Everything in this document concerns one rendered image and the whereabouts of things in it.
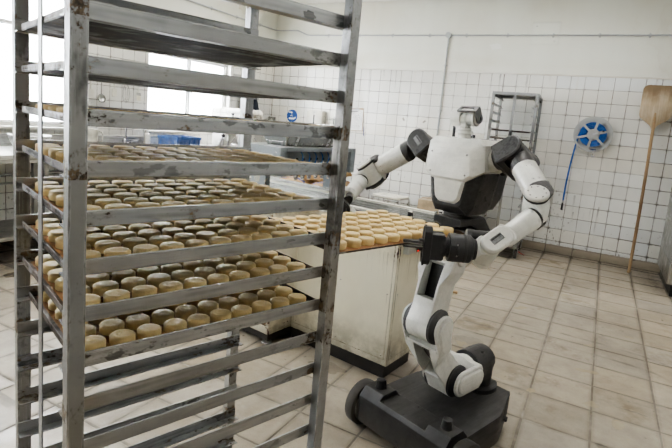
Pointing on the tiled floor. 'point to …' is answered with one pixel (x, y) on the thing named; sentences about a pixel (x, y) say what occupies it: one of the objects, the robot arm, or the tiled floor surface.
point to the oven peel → (654, 115)
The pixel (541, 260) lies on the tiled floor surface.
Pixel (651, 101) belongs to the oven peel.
